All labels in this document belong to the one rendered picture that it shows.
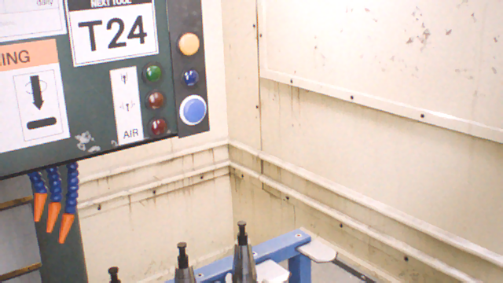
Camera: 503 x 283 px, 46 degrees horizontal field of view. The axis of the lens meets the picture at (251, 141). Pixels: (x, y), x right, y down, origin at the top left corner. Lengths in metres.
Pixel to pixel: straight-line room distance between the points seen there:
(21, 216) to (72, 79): 0.76
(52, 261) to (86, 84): 0.89
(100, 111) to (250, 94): 1.25
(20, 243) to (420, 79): 0.96
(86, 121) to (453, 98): 0.86
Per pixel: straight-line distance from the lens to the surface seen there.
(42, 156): 0.66
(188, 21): 0.70
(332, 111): 1.59
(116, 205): 1.92
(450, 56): 1.31
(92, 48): 0.65
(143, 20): 0.67
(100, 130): 0.67
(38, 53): 0.63
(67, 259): 1.51
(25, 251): 1.42
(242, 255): 0.96
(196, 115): 0.71
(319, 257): 1.07
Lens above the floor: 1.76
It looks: 19 degrees down
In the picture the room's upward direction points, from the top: 2 degrees counter-clockwise
